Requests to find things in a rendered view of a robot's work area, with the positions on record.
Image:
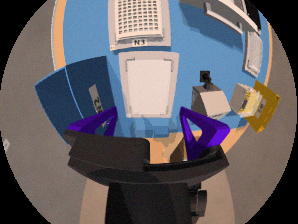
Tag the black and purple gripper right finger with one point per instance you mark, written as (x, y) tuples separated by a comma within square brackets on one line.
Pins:
[(213, 132)]

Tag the dark blue open-top bin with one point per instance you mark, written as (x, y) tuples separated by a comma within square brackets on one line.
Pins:
[(90, 93)]

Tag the blue bench mat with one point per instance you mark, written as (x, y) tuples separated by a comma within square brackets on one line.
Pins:
[(203, 44)]

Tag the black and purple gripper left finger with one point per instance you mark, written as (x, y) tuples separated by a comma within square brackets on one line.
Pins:
[(89, 124)]

